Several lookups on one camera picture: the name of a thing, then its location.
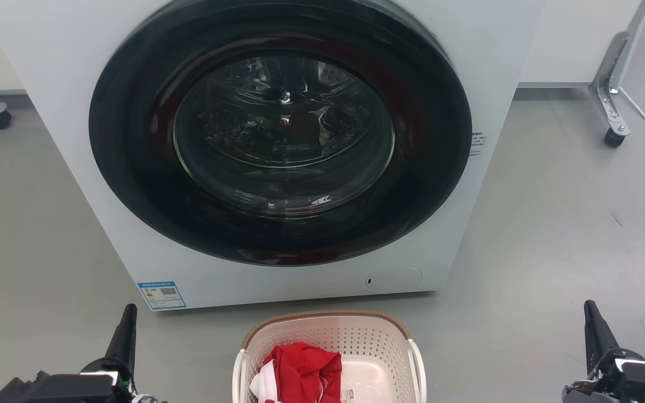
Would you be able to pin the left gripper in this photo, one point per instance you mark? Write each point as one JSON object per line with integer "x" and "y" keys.
{"x": 65, "y": 387}

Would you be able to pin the cream perforated laundry basket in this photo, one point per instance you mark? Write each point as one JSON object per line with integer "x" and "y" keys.
{"x": 367, "y": 336}

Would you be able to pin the white front-load washing machine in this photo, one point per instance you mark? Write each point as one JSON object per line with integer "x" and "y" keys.
{"x": 48, "y": 73}

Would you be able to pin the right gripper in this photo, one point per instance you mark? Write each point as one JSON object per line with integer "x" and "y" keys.
{"x": 636, "y": 380}

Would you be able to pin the blue energy label sticker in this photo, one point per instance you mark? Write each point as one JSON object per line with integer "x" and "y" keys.
{"x": 161, "y": 295}

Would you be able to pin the silver metal stand leg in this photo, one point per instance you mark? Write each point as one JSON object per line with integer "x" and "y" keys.
{"x": 608, "y": 84}

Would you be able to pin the white printed label sticker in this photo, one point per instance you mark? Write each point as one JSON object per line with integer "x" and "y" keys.
{"x": 347, "y": 396}

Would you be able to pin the white garment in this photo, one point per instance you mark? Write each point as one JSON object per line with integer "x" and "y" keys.
{"x": 263, "y": 383}

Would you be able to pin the black round washer door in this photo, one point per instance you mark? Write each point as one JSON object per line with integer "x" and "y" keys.
{"x": 132, "y": 168}

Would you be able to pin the red garment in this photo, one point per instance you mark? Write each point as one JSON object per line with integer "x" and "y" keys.
{"x": 305, "y": 369}

